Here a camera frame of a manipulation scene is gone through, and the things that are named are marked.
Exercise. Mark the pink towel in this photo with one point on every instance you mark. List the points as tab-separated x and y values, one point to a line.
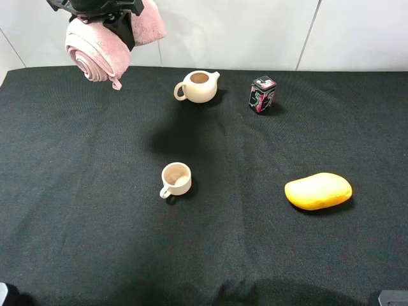
101	54

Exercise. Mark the cream ceramic teapot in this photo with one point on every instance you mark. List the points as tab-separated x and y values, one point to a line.
197	86

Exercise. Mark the cream ceramic cup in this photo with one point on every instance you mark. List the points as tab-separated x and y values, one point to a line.
177	180

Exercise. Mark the yellow mango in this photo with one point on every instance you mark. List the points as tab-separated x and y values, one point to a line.
318	191

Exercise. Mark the black floral tin box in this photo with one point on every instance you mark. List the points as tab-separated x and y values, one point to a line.
262	94

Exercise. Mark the black table cloth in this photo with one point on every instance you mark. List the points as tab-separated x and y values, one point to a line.
82	221

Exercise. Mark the grey base corner right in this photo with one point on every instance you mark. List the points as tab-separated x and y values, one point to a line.
393	298

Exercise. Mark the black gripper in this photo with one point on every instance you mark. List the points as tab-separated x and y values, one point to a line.
115	14

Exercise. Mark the grey base corner left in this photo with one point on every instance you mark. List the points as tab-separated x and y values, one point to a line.
3	293

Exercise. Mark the grey base corner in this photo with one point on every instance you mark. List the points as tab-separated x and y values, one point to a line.
393	298
3	293

